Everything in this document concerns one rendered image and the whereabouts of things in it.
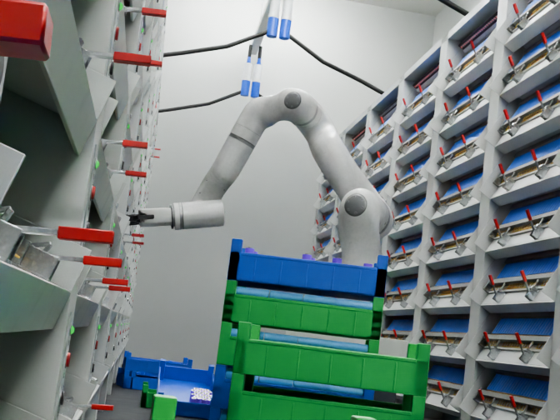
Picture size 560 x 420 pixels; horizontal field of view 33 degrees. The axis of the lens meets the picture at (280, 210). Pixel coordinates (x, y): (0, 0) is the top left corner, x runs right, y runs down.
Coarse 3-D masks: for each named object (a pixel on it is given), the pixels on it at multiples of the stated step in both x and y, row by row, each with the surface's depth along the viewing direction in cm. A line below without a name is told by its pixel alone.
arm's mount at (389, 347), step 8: (304, 336) 243; (312, 336) 243; (320, 336) 243; (328, 336) 243; (384, 344) 242; (392, 344) 242; (400, 344) 242; (384, 352) 242; (392, 352) 242; (400, 352) 242
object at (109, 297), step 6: (108, 294) 240; (114, 294) 241; (102, 300) 181; (108, 300) 224; (114, 300) 241; (102, 306) 190; (108, 306) 240; (102, 312) 205; (108, 312) 238; (102, 318) 219; (102, 324) 236
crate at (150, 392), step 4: (144, 384) 338; (144, 388) 337; (148, 388) 356; (144, 392) 337; (148, 392) 337; (152, 392) 337; (156, 392) 356; (144, 396) 337; (148, 396) 337; (152, 396) 337; (144, 400) 336; (148, 400) 337; (140, 404) 343; (144, 404) 336; (148, 404) 336
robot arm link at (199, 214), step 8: (208, 200) 292; (216, 200) 292; (184, 208) 288; (192, 208) 288; (200, 208) 288; (208, 208) 288; (216, 208) 289; (184, 216) 287; (192, 216) 287; (200, 216) 288; (208, 216) 288; (216, 216) 289; (224, 216) 290; (184, 224) 288; (192, 224) 288; (200, 224) 289; (208, 224) 290; (216, 224) 290
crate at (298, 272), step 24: (240, 240) 179; (240, 264) 178; (264, 264) 178; (288, 264) 178; (312, 264) 178; (336, 264) 177; (384, 264) 177; (264, 288) 196; (288, 288) 184; (312, 288) 177; (336, 288) 177; (360, 288) 176; (384, 288) 176
